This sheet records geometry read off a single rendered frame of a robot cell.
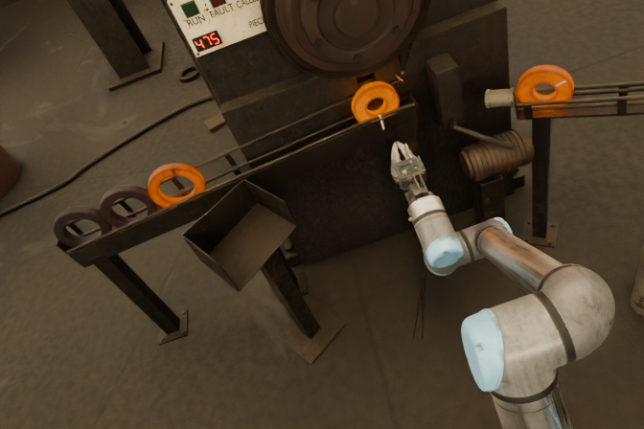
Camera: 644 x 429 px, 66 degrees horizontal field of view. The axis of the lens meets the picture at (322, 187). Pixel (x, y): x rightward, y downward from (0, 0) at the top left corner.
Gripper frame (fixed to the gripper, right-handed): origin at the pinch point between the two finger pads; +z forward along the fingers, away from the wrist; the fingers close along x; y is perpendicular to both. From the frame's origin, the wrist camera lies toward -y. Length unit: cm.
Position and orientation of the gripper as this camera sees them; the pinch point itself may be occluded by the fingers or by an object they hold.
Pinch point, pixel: (397, 146)
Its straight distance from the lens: 146.2
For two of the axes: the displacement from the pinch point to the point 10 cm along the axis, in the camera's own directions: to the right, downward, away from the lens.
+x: -9.4, 3.4, 0.6
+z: -2.7, -8.3, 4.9
